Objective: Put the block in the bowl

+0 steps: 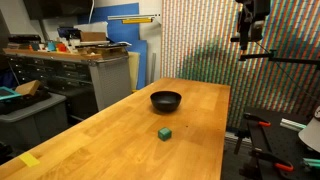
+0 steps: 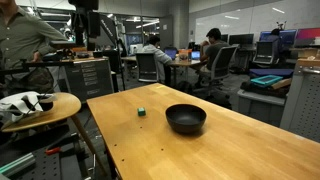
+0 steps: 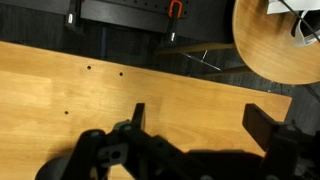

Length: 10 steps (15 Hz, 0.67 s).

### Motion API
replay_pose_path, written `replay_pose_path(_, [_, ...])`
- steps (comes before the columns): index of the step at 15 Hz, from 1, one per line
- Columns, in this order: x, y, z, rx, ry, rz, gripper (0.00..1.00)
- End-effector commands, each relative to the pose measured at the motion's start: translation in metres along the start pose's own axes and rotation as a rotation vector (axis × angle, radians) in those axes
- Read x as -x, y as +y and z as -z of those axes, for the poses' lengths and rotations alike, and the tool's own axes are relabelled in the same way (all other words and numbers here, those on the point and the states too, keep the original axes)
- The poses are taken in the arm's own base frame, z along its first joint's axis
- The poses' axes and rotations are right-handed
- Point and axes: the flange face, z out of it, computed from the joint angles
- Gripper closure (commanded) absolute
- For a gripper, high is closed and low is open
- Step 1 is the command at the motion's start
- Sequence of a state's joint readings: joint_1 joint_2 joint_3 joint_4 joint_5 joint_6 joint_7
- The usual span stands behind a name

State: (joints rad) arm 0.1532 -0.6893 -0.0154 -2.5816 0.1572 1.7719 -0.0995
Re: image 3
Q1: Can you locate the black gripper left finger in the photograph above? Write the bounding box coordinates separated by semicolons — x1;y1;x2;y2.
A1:
68;103;200;180

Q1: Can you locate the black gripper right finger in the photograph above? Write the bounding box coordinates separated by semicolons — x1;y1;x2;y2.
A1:
242;104;320;180

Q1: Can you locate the round wooden stool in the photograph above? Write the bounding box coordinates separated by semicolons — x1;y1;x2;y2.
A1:
232;0;320;85

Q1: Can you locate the orange black clamp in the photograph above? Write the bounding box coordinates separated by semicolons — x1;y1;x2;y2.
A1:
167;0;183;44

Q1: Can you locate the white paper object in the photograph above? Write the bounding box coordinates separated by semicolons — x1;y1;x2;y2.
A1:
267;0;320;46

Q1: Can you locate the black perforated board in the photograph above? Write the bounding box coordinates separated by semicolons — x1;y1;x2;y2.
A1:
0;0;193;34

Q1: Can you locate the black cable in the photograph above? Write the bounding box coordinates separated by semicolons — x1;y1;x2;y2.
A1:
278;0;320;43

